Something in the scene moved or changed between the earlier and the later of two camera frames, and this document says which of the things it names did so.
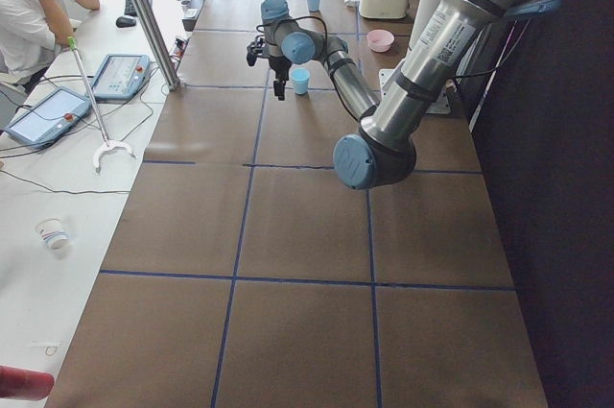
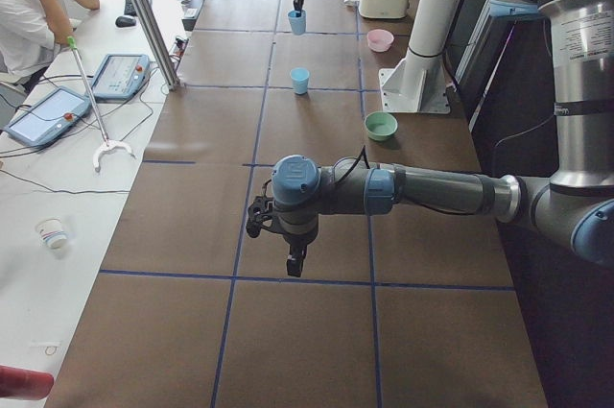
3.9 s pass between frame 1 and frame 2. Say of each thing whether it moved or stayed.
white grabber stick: stayed
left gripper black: moved
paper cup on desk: stayed
